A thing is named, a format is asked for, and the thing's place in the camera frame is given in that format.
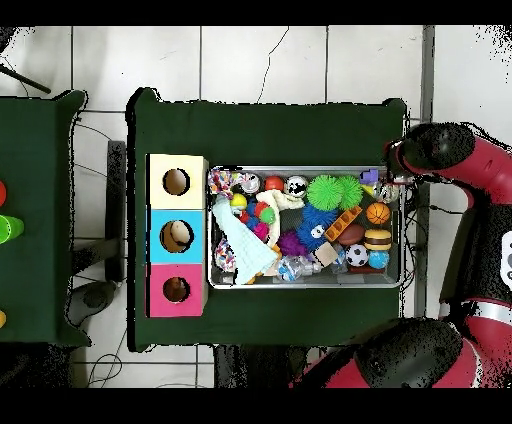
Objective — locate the black rod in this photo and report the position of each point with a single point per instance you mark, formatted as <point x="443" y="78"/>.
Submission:
<point x="24" y="79"/>

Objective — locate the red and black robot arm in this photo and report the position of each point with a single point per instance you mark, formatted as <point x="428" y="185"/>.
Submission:
<point x="480" y="168"/>

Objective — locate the colourful polka-dot cloth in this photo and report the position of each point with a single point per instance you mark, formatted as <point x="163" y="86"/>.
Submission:
<point x="224" y="178"/>

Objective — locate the orange plastic toy piece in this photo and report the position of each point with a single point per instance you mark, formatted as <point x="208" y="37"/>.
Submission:
<point x="344" y="222"/>

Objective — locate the red round cap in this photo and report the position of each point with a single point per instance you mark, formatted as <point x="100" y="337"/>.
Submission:
<point x="2" y="192"/>

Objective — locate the blue furry googly-eyed toy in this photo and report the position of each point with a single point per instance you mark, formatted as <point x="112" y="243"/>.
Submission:
<point x="316" y="228"/>

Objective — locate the green cup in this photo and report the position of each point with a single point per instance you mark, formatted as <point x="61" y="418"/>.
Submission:
<point x="8" y="228"/>

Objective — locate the green spiky googly-eyed toy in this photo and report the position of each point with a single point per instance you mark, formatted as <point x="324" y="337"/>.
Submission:
<point x="351" y="192"/>

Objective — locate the small orange basketball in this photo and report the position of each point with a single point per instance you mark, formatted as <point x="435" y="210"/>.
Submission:
<point x="378" y="213"/>

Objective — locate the wooden box with three holes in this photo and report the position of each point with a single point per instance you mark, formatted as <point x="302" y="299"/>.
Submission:
<point x="196" y="220"/>

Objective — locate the mint green cloth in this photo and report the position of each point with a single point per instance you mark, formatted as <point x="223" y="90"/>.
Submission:
<point x="244" y="244"/>

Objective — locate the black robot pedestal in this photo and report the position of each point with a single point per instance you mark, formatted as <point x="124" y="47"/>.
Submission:
<point x="256" y="368"/>

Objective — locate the toy burger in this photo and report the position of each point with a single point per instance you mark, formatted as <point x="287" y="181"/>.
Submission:
<point x="378" y="239"/>

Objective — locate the red-orange ball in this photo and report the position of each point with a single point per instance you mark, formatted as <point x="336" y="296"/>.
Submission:
<point x="274" y="183"/>

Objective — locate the green cloth table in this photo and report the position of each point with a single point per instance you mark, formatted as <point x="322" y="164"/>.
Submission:
<point x="264" y="136"/>
<point x="40" y="240"/>

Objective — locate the large green spiky ball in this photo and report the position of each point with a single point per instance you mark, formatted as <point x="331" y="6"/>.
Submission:
<point x="324" y="192"/>

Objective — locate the small soccer ball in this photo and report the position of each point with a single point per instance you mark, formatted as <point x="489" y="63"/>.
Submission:
<point x="357" y="255"/>

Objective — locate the black floor stand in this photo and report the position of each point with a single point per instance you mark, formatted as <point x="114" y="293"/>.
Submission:
<point x="116" y="200"/>

